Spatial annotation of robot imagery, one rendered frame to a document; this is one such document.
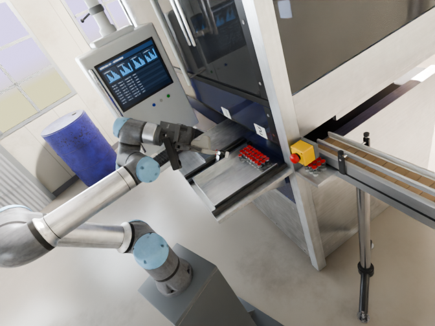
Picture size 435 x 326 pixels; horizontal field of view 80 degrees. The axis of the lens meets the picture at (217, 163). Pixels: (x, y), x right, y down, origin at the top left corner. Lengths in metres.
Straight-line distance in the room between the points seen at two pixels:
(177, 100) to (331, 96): 1.11
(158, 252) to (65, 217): 0.33
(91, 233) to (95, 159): 2.70
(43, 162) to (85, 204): 3.45
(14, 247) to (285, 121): 0.92
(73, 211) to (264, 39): 0.75
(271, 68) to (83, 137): 2.92
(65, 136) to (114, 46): 1.96
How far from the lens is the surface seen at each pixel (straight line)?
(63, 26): 4.38
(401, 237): 2.04
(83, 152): 3.60
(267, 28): 0.92
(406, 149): 1.86
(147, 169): 0.80
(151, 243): 0.99
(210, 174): 1.32
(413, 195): 1.00
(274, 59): 0.94
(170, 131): 0.90
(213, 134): 1.64
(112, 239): 1.03
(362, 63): 1.27
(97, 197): 0.80
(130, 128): 0.92
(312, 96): 1.10
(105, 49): 1.75
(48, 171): 4.27
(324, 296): 1.82
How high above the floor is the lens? 1.67
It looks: 35 degrees down
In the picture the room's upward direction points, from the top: 25 degrees counter-clockwise
